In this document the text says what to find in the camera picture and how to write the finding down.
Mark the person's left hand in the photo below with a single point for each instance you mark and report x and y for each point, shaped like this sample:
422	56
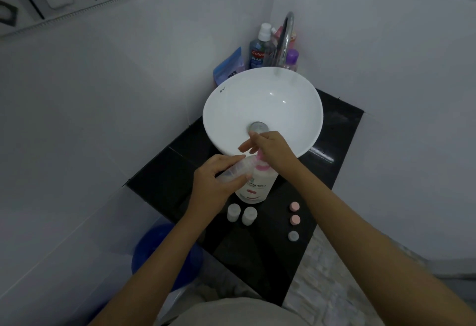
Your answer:
206	195

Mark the person's right hand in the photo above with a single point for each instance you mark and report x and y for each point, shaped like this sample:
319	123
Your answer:
279	151

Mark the small translucent bottle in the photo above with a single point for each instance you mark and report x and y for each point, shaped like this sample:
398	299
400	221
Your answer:
234	213
234	173
249	216

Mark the white hand sanitizer pump bottle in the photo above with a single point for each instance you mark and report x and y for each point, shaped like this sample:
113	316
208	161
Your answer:
256	190

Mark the pink cap top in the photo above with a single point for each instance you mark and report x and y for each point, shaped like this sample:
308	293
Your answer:
294	206

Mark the pink cap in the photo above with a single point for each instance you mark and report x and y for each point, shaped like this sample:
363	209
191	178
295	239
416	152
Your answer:
295	219
294	206

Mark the white cap bottom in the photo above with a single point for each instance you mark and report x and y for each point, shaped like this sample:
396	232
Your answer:
293	236

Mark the person's left forearm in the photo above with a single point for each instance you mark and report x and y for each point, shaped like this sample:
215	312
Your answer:
156	277

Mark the person's right forearm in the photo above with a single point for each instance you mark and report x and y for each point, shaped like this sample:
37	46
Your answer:
372	251

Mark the purple capped bottle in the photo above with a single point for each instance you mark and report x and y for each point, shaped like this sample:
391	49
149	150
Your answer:
292	58

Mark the blue mouthwash bottle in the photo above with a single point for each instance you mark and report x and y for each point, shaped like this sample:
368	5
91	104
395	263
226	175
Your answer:
257	56

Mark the metal sink drain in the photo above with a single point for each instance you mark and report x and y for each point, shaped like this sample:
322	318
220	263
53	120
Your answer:
259	126

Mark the white round sink basin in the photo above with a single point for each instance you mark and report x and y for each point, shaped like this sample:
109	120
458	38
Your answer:
260	95

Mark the blue plastic bucket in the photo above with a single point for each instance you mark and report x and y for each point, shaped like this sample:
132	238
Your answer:
143	255

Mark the blue pouch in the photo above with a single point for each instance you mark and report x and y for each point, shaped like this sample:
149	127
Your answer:
228	67

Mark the chrome faucet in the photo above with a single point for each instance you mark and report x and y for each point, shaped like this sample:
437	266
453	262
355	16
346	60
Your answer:
285	35

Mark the white printed shirt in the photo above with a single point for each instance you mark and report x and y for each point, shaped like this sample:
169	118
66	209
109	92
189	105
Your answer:
234	316

